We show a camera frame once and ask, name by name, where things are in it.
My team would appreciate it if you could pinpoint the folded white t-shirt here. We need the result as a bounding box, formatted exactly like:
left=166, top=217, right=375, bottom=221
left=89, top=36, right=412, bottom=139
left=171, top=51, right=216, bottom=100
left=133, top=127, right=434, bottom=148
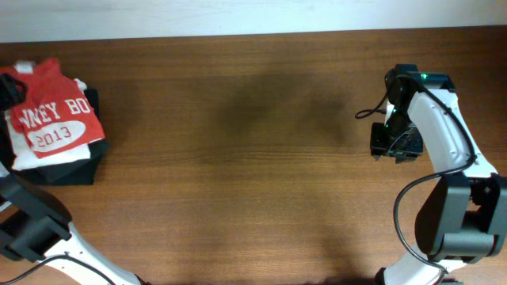
left=3, top=61, right=93, bottom=172

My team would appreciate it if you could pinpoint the folded black garment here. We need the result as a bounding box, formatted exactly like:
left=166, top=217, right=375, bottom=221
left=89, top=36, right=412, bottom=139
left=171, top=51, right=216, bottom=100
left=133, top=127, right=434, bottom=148
left=1, top=89, right=109, bottom=186

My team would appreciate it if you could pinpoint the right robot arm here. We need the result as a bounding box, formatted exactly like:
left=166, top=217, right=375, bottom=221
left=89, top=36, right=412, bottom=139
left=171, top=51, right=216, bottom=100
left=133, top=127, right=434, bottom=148
left=370, top=64, right=506, bottom=285

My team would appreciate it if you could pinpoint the red orange t-shirt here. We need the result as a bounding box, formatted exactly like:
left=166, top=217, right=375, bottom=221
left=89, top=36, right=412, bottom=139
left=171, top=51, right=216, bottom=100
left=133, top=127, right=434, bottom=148
left=0, top=57, right=106, bottom=160

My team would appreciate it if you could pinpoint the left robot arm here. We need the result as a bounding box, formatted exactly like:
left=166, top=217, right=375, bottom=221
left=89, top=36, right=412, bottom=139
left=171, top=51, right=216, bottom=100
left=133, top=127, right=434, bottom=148
left=1, top=166, right=146, bottom=285

